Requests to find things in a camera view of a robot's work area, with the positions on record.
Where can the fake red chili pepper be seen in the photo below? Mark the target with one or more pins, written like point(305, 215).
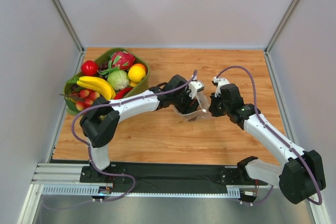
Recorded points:
point(122, 93)

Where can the clear zip top bag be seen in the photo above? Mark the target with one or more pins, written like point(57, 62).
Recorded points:
point(201, 112)

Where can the fake red apple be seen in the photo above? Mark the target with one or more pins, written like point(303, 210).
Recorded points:
point(89, 68)

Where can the fake red cherry bunch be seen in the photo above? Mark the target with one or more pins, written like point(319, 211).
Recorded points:
point(84, 98)

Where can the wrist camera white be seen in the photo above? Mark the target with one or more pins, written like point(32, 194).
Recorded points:
point(219, 82)
point(195, 89)

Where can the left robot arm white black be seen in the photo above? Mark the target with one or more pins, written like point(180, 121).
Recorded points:
point(99, 124)

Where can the fake dark grapes in bin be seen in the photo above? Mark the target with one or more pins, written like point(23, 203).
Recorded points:
point(103, 69)

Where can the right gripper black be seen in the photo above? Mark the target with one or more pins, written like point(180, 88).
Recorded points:
point(215, 106)

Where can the fake yellow lemon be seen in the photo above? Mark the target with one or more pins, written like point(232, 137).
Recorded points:
point(136, 74)

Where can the fake green cabbage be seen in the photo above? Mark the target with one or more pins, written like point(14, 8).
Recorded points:
point(118, 80)

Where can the olive green plastic bin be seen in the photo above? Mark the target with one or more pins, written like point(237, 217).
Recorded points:
point(138, 88)

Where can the fake orange persimmon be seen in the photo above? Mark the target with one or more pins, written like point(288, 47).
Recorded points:
point(141, 65)

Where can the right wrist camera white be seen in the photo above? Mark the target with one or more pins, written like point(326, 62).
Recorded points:
point(219, 82)

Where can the black base mat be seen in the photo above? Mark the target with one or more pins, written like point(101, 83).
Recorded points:
point(182, 178)

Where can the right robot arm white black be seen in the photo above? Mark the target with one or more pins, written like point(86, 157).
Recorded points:
point(299, 174)

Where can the fake yellow banana bunch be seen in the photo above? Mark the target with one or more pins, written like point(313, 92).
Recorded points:
point(97, 84)

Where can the fake pink dragon fruit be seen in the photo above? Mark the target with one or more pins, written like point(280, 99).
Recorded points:
point(122, 60)

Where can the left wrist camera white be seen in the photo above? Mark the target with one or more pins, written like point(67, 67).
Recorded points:
point(195, 89)

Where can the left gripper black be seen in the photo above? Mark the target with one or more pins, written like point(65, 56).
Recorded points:
point(186, 104)

